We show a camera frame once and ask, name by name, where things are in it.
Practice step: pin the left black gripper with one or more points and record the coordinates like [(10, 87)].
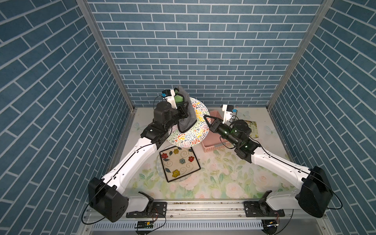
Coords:
[(182, 111)]

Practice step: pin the small circuit board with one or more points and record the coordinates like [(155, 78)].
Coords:
[(149, 225), (270, 227)]

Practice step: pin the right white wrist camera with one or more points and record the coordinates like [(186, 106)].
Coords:
[(230, 113)]

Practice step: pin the round colourful doodle plate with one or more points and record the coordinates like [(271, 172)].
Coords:
[(197, 133)]

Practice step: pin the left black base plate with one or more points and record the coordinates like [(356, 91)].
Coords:
[(157, 209)]

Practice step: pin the right small circuit board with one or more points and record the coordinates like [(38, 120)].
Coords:
[(270, 227)]

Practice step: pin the pink plastic basket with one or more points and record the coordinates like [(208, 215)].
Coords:
[(213, 142)]

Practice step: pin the left small circuit board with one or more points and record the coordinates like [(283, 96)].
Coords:
[(149, 225)]

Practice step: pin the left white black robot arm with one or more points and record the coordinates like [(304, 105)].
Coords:
[(106, 195)]

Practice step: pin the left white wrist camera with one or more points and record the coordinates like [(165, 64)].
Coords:
[(169, 95)]

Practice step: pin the grey green cleaning cloth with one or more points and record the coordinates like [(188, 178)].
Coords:
[(183, 99)]

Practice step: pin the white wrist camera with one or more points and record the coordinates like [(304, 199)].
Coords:
[(230, 113), (169, 95)]

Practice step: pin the aluminium mounting rail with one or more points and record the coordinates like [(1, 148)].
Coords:
[(202, 209)]

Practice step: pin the square flower pattern plate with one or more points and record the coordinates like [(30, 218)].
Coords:
[(193, 161)]

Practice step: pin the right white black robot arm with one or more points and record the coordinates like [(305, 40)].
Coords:
[(312, 193)]

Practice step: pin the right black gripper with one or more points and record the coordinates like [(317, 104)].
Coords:
[(214, 127)]

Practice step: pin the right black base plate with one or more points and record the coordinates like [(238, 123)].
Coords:
[(261, 209)]

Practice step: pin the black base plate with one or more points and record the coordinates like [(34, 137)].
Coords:
[(261, 209), (157, 209)]

